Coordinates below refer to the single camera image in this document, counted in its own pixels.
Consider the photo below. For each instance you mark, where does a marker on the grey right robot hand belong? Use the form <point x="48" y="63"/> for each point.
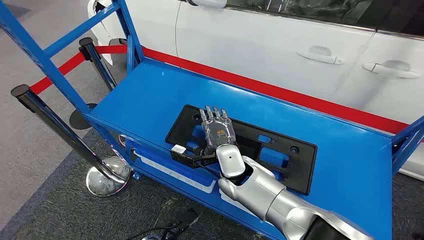
<point x="218" y="132"/>

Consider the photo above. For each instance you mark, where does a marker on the black plastic bracket part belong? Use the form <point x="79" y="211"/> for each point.
<point x="298" y="172"/>

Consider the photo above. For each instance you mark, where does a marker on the blue metal shelf rack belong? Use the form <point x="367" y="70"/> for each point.
<point x="159" y="89"/>

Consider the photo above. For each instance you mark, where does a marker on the red barrier belt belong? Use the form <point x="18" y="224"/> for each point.
<point x="59" y="71"/>
<point x="265" y="90"/>

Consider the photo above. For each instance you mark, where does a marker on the black flat box on robot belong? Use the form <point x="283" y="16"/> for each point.
<point x="185" y="218"/>

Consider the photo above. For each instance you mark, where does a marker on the white car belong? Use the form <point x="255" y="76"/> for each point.
<point x="248" y="43"/>

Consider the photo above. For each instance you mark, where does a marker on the white car side mirror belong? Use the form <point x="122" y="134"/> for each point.
<point x="208" y="2"/>

